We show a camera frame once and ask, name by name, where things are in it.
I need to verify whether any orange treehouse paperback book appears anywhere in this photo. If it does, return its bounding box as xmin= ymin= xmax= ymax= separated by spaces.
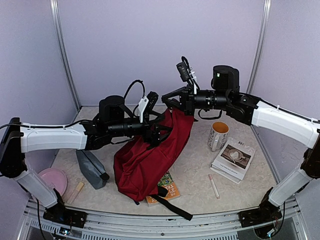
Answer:
xmin=145 ymin=171 xmax=181 ymax=207

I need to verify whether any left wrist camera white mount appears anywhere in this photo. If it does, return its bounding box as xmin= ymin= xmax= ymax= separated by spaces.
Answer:
xmin=137 ymin=91 xmax=159 ymax=124

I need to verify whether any white coffee photo notebook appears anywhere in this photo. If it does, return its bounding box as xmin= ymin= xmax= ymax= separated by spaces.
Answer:
xmin=210 ymin=137 xmax=256 ymax=185

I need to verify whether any grey pencil case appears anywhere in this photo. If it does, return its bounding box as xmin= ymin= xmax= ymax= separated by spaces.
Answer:
xmin=75 ymin=150 xmax=110 ymax=190

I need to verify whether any aluminium corner post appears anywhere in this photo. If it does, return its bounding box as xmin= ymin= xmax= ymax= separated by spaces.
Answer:
xmin=50 ymin=0 xmax=82 ymax=112
xmin=246 ymin=0 xmax=272 ymax=94

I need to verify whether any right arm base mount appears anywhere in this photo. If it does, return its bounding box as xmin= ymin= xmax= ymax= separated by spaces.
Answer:
xmin=238 ymin=187 xmax=283 ymax=228

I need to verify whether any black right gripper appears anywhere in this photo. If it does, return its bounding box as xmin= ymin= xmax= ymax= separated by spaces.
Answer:
xmin=161 ymin=83 xmax=231 ymax=116

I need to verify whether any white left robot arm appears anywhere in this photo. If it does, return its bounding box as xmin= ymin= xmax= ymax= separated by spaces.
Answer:
xmin=0 ymin=91 xmax=163 ymax=223

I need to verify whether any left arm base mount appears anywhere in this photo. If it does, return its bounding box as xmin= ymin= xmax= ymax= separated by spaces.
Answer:
xmin=43 ymin=188 xmax=87 ymax=229

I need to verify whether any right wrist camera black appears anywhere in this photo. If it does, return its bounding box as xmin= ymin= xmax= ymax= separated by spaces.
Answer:
xmin=176 ymin=56 xmax=200 ymax=95

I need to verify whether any white floral mug orange inside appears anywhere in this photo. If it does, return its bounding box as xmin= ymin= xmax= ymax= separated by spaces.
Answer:
xmin=207 ymin=121 xmax=230 ymax=152

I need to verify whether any dark red student backpack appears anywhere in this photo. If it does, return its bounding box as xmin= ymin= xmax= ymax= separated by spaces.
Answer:
xmin=113 ymin=107 xmax=195 ymax=206

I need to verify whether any aluminium front frame rail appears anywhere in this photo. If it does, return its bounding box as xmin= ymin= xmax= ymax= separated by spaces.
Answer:
xmin=17 ymin=198 xmax=308 ymax=240

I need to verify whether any pink capped pen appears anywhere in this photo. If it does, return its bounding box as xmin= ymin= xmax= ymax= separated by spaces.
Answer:
xmin=208 ymin=174 xmax=220 ymax=199

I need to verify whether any aluminium corner post left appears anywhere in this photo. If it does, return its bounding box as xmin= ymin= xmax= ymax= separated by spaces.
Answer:
xmin=50 ymin=0 xmax=82 ymax=112

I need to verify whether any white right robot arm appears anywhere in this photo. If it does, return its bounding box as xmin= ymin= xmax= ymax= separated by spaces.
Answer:
xmin=161 ymin=62 xmax=320 ymax=222

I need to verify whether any yellow capped clear tube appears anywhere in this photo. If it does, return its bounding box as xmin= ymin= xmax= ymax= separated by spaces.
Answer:
xmin=67 ymin=182 xmax=85 ymax=205

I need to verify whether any aluminium corner post right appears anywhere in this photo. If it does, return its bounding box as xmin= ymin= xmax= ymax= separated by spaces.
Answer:
xmin=246 ymin=0 xmax=272 ymax=94

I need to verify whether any pink plastic plate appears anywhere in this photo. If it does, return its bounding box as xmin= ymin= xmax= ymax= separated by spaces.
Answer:
xmin=38 ymin=167 xmax=68 ymax=196

